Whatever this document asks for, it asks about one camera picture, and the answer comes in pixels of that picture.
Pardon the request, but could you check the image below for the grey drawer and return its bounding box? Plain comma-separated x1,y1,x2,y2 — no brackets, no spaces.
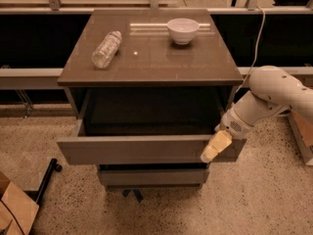
98,168,209,187
56,87,247,166

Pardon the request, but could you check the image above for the grey top drawer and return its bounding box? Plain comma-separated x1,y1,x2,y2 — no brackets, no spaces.
56,87,247,166

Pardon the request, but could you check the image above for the clear plastic water bottle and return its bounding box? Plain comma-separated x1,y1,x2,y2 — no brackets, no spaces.
91,31,122,69

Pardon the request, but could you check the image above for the cardboard box left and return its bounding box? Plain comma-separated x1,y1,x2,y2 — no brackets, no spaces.
0,171,39,235

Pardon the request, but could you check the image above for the grey drawer cabinet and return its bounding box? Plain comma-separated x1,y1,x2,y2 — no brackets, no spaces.
58,10,243,172

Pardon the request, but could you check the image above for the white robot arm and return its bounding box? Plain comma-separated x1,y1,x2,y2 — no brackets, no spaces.
201,66,313,164

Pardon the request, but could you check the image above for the grey metal railing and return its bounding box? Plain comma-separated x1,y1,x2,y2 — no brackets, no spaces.
0,0,313,91

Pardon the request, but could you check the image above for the black wheeled stand leg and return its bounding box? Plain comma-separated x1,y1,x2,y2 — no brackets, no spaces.
25,159,63,205

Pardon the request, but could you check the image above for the white cable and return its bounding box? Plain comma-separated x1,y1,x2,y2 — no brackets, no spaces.
235,5,267,93

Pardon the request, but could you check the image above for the grey bottom drawer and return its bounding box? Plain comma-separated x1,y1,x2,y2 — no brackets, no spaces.
98,168,209,187

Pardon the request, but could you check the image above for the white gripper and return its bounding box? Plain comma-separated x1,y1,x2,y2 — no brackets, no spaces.
201,107,257,164

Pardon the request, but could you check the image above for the white ceramic bowl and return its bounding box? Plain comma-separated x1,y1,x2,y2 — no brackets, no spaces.
166,18,200,45

